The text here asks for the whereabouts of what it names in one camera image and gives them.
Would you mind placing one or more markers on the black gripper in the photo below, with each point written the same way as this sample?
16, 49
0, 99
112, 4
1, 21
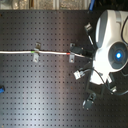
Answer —
80, 51

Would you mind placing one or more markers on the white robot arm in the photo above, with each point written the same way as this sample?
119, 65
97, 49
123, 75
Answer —
110, 47

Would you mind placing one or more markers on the grey connector plug middle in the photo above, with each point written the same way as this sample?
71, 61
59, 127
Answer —
78, 74

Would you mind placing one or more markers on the grey connector plug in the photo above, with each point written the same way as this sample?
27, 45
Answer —
88, 27
89, 101
78, 74

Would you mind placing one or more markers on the grey connector plug upper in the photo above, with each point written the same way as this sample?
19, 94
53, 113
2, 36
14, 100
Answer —
88, 27

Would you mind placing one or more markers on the grey connector plug lower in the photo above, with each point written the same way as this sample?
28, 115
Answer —
89, 101

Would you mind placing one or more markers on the right metal cable clip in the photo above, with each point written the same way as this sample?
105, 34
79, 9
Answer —
71, 56

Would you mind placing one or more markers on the metal cable clip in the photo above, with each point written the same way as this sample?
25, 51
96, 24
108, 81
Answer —
36, 52
71, 56

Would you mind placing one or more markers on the left metal cable clip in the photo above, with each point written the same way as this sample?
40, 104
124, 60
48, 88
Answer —
36, 52

